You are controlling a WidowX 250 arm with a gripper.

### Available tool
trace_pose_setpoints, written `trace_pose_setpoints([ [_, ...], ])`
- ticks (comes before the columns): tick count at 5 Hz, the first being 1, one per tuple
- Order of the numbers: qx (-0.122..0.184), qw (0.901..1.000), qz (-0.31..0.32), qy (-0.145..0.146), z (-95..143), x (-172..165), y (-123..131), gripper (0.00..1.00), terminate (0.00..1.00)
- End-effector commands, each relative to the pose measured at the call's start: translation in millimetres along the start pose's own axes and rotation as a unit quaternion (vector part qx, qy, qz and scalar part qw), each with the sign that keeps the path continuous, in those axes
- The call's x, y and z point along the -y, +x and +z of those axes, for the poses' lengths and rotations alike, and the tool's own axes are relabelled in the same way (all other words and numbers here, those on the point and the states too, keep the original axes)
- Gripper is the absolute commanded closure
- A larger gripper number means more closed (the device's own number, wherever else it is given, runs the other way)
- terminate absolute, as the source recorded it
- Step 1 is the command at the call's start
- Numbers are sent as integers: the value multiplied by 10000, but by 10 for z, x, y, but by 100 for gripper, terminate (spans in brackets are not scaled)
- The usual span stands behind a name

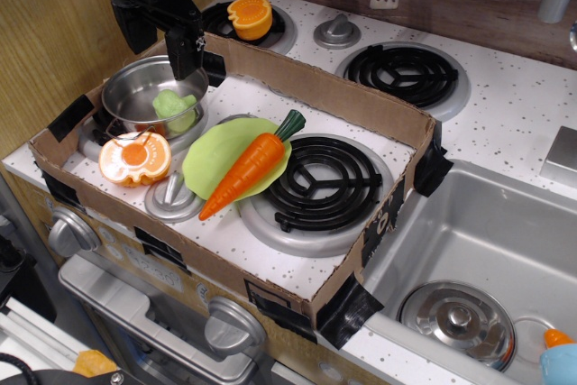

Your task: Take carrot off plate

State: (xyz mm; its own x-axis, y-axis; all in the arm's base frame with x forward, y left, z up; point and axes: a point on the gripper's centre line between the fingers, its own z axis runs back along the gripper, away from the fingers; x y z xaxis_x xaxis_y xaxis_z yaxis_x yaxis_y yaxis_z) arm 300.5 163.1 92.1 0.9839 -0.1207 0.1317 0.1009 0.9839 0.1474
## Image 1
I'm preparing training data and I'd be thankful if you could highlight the black cable bottom left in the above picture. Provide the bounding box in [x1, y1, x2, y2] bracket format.
[0, 351, 41, 385]

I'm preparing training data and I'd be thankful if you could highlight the steel pot lid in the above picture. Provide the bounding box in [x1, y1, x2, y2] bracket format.
[396, 280, 517, 371]

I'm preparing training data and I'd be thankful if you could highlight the black front left burner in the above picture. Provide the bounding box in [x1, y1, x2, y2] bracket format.
[92, 108, 120, 146]

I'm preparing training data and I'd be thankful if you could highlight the orange cloth scrap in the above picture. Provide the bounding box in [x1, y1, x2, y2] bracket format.
[72, 349, 118, 378]

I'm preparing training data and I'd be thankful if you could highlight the small steel pot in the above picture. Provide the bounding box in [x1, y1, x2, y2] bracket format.
[101, 55, 209, 142]

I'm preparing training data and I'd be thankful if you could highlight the orange toy carrot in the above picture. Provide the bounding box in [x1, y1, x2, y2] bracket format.
[198, 110, 306, 221]

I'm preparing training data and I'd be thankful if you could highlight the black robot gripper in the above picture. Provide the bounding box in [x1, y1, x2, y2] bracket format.
[111, 0, 206, 80]

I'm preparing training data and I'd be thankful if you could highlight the blue orange toy bottle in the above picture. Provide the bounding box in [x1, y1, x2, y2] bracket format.
[540, 329, 576, 385]

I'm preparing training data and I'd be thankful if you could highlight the orange toy pumpkin half front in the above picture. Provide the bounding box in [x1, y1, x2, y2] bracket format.
[98, 132, 172, 188]

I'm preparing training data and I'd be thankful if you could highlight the orange toy pumpkin half back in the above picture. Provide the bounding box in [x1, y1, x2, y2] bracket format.
[226, 0, 273, 41]

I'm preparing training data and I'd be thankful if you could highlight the grey stovetop knob back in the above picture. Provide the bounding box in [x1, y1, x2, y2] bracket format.
[313, 14, 362, 50]

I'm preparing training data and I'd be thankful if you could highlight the silver oven door handle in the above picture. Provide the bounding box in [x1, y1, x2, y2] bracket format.
[59, 255, 258, 384]

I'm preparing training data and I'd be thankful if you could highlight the grey oven knob left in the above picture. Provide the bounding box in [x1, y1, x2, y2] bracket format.
[48, 206, 101, 258]

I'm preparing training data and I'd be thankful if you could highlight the grey faucet handle block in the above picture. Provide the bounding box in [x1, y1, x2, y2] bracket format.
[540, 126, 577, 188]

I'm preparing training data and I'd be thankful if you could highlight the grey toy sink basin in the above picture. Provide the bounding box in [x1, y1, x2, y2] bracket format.
[363, 160, 576, 384]

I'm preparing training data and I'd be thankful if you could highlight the grey oven knob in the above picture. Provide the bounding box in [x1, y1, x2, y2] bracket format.
[204, 296, 267, 357]
[48, 206, 101, 258]

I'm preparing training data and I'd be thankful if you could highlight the grey stovetop knob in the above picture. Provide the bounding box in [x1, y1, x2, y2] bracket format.
[144, 172, 205, 224]
[313, 14, 362, 50]

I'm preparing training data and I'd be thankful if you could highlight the grey stovetop knob front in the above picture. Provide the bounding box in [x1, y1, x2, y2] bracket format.
[144, 172, 205, 224]

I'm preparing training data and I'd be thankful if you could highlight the orange toy pumpkin half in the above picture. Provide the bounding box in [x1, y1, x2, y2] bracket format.
[226, 0, 273, 41]
[98, 132, 172, 188]

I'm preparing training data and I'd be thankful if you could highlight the grey oven knob right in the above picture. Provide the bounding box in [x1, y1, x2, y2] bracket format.
[204, 296, 267, 357]

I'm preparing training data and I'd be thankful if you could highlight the black back right burner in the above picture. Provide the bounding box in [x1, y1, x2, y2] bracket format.
[343, 45, 459, 108]

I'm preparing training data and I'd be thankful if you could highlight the light green plastic plate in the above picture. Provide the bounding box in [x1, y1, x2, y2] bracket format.
[182, 117, 278, 200]

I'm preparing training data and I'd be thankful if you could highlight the green toy lettuce piece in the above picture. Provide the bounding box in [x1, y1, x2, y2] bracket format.
[152, 89, 197, 134]

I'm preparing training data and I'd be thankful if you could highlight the black front right burner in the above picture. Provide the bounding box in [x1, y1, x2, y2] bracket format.
[263, 134, 390, 233]

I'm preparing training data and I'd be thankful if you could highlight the brown cardboard fence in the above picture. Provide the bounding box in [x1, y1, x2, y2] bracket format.
[29, 35, 452, 348]

